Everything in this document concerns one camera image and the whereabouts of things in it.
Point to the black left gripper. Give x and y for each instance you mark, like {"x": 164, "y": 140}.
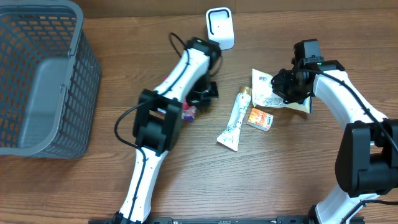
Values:
{"x": 194, "y": 100}

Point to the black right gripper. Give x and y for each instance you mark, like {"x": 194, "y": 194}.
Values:
{"x": 277, "y": 83}

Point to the red purple pad pack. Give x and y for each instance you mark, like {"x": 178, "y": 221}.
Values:
{"x": 189, "y": 112}

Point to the yellow white snack bag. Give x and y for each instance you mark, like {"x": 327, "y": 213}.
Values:
{"x": 262, "y": 94}

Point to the orange tissue pack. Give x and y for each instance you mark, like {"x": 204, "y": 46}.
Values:
{"x": 260, "y": 120}

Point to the white Pantene tube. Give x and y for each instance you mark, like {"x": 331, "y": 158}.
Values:
{"x": 230, "y": 136}

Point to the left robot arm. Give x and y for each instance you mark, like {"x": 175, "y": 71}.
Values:
{"x": 158, "y": 122}

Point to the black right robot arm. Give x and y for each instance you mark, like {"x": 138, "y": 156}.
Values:
{"x": 366, "y": 164}

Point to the white barcode scanner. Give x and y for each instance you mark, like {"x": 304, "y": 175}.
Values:
{"x": 219, "y": 22}

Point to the dark grey plastic basket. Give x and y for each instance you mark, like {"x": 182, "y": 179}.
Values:
{"x": 50, "y": 79}

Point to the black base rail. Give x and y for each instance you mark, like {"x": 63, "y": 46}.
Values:
{"x": 278, "y": 220}

